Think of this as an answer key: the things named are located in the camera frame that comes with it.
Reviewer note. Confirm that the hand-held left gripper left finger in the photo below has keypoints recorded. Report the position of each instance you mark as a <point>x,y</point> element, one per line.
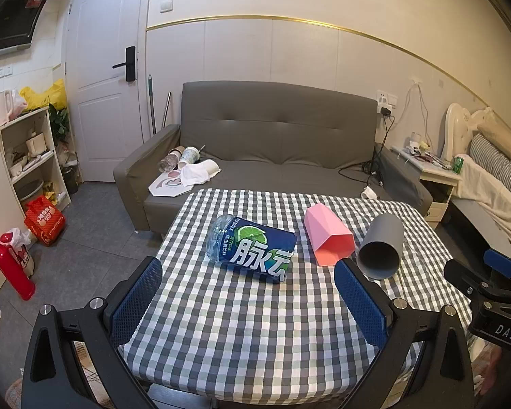
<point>136,302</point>

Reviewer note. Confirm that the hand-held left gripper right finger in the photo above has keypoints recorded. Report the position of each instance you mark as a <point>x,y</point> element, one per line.
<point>360,302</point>

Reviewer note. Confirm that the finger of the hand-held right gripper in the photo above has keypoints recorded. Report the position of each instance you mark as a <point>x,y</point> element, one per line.
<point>464,275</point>
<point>500,262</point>

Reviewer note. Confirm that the grey cup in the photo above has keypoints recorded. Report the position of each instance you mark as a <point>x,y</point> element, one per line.
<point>383,238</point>

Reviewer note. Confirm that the pink faceted cup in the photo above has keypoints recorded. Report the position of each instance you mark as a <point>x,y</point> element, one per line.
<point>325,232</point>

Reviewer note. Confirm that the blue cut-bottle cup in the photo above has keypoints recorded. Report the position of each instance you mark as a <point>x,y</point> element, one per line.
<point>255,249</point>

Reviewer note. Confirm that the plain white paper cup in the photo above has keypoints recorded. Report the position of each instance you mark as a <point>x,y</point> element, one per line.
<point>211,167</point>

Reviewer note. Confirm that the white green-print paper cup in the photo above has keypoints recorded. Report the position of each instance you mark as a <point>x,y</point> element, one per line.
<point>188,156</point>

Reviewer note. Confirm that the brown paper cup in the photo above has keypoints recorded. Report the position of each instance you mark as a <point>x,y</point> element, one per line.
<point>176,152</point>

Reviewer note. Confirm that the beige blanket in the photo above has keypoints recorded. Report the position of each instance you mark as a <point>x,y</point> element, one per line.
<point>489,196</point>

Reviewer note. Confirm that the striped pillow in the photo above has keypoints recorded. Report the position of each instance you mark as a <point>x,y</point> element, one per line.
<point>498,166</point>

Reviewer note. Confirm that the white nightstand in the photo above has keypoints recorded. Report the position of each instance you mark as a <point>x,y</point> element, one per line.
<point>434,183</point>

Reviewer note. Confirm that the checkered tablecloth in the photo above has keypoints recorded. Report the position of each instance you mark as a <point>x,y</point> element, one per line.
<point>238,328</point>

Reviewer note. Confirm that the green drink can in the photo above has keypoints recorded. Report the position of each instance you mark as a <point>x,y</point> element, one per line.
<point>458,165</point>

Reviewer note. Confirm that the small white charger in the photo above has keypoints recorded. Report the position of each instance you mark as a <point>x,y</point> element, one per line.
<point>368,192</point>

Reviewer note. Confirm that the red gift bag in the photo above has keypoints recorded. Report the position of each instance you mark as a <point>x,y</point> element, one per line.
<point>44,221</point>

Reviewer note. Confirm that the white red-print plastic bag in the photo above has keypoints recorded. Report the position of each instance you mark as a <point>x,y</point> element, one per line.
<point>23,243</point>

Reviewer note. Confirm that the red thermos flask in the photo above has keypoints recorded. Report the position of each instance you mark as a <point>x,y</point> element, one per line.
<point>12,268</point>

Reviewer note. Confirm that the black trash bin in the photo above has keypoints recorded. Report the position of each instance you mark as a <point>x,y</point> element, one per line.
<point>70,180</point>

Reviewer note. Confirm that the white cloth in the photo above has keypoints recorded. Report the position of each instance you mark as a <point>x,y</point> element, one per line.
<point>193,174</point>

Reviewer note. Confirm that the cream bed headboard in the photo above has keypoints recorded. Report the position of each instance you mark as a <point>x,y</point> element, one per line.
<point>457,128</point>

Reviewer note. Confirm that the clear plastic bottle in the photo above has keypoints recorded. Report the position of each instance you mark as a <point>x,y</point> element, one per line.
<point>169,162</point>

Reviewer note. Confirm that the grey basin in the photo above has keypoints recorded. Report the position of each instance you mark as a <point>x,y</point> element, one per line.
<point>30,190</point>

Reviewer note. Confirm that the white shelf unit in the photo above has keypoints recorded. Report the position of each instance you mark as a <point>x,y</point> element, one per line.
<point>47,153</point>

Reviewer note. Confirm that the black charger plug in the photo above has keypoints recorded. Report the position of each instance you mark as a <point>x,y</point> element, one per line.
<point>386,112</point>

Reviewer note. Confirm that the grey sofa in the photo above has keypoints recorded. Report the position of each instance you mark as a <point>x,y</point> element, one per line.
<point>281,136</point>

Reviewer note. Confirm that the metal pole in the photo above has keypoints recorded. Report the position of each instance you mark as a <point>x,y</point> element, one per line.
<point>166,110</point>

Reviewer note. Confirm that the green potted plant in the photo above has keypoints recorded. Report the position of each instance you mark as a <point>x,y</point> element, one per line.
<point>59,123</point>

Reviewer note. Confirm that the yellow plastic bag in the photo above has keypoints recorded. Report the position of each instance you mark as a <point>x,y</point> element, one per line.
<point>47,93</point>

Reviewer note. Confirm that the white electric kettle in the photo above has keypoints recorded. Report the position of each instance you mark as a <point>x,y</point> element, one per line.
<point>2,108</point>

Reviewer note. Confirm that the white door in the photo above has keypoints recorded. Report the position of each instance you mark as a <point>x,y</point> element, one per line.
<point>106,21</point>

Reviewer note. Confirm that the black range hood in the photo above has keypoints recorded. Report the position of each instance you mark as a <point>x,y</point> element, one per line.
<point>12,17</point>

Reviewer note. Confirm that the white wall socket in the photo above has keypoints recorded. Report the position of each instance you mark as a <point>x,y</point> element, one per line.
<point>387,99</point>

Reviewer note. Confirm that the white wall outlets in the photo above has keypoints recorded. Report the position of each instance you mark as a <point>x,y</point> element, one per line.
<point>0,72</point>

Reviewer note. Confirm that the white light switch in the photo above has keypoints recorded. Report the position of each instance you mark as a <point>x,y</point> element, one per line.
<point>167,6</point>

